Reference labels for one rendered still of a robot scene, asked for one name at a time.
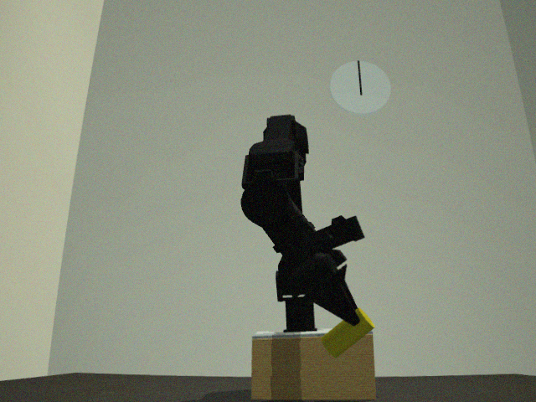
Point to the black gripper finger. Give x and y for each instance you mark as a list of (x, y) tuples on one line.
[(332, 297), (345, 287)]

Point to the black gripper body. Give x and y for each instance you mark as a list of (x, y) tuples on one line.
[(310, 267)]

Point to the yellow cylinder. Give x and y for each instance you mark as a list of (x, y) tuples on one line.
[(345, 335)]

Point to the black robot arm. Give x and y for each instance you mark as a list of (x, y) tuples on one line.
[(272, 199)]

